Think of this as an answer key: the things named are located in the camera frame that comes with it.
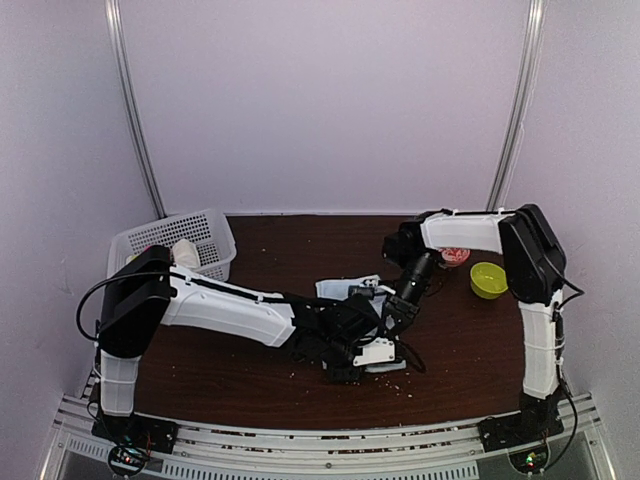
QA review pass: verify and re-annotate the light blue towel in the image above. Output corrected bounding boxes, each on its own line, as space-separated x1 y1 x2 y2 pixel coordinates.
315 275 407 374

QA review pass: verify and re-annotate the white terry towel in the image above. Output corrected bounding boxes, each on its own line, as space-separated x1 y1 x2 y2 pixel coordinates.
171 238 201 270

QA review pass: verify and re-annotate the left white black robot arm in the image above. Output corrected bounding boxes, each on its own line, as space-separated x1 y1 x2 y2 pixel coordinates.
97 245 407 444

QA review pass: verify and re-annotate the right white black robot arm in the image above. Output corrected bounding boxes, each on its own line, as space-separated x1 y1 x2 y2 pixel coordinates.
382 203 569 442

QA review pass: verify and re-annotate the red white patterned ceramic bowl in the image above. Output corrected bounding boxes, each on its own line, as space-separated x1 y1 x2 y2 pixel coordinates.
439 248 471 268

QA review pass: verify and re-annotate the lime green plastic bowl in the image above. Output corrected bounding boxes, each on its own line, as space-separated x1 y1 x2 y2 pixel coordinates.
470 262 508 300

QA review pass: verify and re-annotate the white perforated plastic basket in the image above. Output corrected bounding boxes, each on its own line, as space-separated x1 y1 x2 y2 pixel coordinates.
106 208 239 281

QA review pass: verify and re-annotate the right round circuit board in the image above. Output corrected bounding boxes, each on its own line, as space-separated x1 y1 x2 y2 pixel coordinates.
508 445 550 475

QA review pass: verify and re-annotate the round circuit board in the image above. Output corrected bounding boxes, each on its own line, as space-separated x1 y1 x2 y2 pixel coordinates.
508 445 550 475
107 446 149 477

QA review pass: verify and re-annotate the left round circuit board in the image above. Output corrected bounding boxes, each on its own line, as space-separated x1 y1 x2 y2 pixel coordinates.
107 446 149 477

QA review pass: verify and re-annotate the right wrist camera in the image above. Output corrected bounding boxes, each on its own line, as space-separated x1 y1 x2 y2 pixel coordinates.
382 223 427 268

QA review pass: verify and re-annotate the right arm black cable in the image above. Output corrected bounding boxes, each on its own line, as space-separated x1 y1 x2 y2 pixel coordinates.
542 279 586 451

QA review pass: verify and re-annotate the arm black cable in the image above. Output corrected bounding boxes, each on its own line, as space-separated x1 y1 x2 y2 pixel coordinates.
542 279 586 451
75 272 166 341

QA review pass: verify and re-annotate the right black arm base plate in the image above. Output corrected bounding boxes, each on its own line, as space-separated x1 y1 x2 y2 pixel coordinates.
477 407 564 452

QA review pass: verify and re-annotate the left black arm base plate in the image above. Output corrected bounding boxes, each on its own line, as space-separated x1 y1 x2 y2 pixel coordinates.
91 414 179 454

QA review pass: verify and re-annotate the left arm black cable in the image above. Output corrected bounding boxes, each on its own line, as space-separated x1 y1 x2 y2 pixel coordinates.
75 272 166 341

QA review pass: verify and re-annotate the right aluminium frame post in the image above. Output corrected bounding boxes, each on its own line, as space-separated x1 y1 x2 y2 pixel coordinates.
486 0 547 210

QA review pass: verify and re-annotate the aluminium frame post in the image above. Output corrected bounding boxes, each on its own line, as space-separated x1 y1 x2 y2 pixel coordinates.
486 0 547 210
104 0 167 219

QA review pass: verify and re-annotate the left aluminium frame post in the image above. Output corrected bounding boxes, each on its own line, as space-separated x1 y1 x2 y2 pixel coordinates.
104 0 167 219

